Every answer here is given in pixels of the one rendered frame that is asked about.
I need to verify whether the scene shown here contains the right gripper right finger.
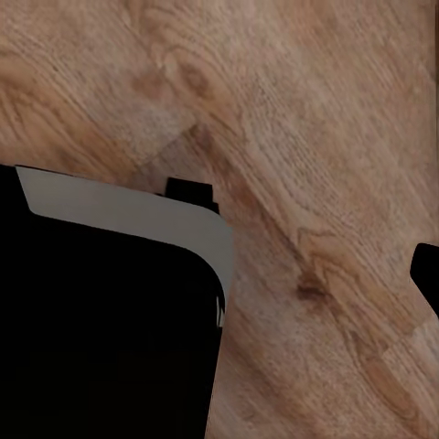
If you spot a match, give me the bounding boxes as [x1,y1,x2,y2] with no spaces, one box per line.
[410,243,439,315]

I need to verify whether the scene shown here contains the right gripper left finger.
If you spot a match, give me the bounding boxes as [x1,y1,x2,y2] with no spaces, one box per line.
[0,243,48,354]

